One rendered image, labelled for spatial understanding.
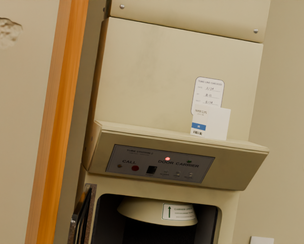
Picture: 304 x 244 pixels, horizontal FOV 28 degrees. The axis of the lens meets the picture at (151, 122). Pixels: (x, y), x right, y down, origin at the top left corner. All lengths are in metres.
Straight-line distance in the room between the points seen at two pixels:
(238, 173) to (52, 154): 0.36
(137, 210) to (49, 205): 0.23
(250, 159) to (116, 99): 0.28
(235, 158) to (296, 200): 0.68
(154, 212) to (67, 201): 0.44
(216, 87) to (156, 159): 0.21
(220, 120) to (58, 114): 0.30
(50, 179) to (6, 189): 0.54
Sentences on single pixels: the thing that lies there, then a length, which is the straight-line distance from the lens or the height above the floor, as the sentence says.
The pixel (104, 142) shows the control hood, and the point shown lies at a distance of 1.09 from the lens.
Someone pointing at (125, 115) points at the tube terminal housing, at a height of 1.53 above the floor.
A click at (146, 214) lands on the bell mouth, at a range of 1.25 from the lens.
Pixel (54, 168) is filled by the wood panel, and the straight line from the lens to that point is 1.09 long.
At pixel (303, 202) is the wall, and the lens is 1.82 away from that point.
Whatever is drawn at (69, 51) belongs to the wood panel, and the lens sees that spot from 1.08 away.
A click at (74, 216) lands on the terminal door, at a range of 0.89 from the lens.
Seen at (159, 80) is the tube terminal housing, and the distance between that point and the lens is 1.20.
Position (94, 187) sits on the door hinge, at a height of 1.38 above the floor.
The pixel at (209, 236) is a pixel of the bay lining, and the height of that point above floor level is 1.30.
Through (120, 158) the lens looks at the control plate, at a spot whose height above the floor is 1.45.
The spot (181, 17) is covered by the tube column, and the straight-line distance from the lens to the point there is 1.21.
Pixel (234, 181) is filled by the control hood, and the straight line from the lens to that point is 1.21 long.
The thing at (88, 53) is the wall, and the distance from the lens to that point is 1.61.
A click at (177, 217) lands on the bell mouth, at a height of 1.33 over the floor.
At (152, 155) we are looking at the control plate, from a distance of 1.12.
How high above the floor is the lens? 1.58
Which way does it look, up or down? 3 degrees down
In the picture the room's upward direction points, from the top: 9 degrees clockwise
